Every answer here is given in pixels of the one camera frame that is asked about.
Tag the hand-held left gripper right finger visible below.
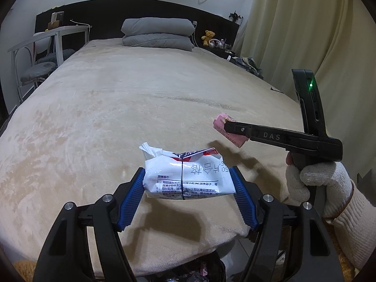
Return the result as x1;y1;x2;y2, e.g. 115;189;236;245
230;166;344;282

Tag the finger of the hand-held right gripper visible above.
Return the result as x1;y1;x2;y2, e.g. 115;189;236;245
224;120;251;139

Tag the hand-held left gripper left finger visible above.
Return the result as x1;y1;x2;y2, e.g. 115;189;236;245
37;167;146;282

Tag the small pink box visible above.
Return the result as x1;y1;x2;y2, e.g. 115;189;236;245
212;113;250;149

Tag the white wet wipe packet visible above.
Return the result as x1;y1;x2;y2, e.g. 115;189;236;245
139;142;237;201

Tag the person's right forearm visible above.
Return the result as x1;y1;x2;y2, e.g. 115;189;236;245
321;182;371;271

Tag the person's right hand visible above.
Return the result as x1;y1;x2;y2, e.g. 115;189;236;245
286;153;357;219

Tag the pile of clothes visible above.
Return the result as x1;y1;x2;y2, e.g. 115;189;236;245
231;56;264;78

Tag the dark bedside table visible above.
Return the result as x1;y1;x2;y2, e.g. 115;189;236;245
197;45;235;61

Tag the beige fleece blanket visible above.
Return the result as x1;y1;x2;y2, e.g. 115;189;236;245
0;37;309;277

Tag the yellow teddy bear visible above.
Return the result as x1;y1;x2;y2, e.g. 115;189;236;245
201;30;215;47

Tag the beige curtain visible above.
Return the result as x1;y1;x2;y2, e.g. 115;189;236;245
241;0;376;177

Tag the brown shaggy rug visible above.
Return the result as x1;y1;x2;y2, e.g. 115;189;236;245
13;260;40;282

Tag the grey folded quilt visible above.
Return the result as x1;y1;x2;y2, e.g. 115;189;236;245
121;18;195;52

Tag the black headboard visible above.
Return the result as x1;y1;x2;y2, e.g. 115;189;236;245
35;0;241;50

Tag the metal chair grey cushion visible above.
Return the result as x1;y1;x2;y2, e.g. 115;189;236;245
18;62;57;103
33;32;76;65

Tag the white table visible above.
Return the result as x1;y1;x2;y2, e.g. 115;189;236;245
8;25;89;106

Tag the small brown object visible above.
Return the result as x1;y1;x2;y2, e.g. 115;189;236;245
47;11;64;31

